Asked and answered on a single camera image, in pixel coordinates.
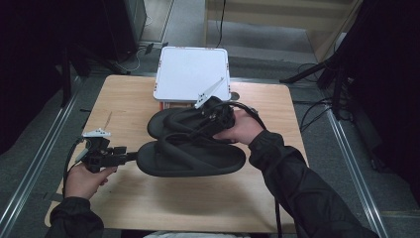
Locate person's right hand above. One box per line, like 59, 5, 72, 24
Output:
212, 109, 265, 146

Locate white floor cable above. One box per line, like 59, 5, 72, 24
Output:
115, 46, 148, 73

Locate black curtain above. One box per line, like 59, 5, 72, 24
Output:
316, 0, 420, 207
0, 0, 110, 157

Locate person's left hand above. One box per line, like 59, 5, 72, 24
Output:
64, 162, 119, 200

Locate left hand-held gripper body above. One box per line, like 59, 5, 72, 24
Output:
79, 128, 129, 175

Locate hand-held gripper cable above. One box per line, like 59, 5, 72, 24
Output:
217, 100, 284, 238
62, 137, 91, 199

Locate black floor cables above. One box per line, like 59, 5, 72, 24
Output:
296, 62, 335, 133

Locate left hand-held gripper cable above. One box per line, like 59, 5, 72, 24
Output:
62, 137, 91, 199

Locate right hand-held gripper cable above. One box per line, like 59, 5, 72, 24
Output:
217, 100, 284, 238

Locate dark cabinet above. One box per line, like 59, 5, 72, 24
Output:
98, 0, 148, 63

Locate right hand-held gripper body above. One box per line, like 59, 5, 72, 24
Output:
193, 77, 237, 135

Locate black metal post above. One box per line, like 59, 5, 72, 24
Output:
59, 46, 74, 108

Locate black flip-flop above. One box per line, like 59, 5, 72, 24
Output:
136, 132, 247, 178
147, 96, 237, 145

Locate white shoe rack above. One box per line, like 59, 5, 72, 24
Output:
153, 46, 233, 112

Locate metal floor rail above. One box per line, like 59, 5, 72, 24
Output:
325, 108, 391, 238
0, 77, 82, 238

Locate black hanging cable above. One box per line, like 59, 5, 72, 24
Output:
215, 0, 228, 49

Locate black tripod stand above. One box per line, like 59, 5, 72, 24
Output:
278, 49, 358, 120

